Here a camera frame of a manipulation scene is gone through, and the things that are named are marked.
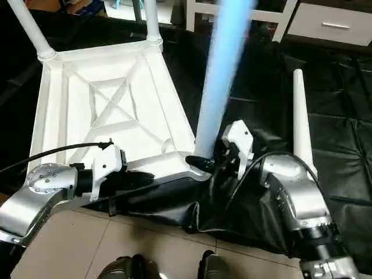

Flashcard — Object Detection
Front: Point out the white plastic table top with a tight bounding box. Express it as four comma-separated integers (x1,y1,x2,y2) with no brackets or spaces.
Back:
26,40,211,195

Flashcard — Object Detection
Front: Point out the white plastic table leg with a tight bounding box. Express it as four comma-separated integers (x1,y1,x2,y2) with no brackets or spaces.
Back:
292,69,319,176
7,0,59,62
194,0,256,161
144,0,163,46

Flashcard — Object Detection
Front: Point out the black work mat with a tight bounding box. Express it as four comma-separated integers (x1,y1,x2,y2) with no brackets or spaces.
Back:
0,12,372,259

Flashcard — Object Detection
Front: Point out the silver robot right leg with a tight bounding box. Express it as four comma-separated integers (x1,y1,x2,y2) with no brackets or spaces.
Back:
198,250,234,279

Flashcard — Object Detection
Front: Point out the white glass door cabinet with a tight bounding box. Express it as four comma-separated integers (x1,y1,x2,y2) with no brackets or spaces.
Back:
186,0,300,42

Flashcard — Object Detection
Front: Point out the white drawer unit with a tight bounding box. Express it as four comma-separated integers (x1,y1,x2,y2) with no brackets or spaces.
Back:
288,3,372,47

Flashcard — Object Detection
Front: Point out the blue box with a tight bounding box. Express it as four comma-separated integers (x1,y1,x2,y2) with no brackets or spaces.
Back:
61,0,106,16

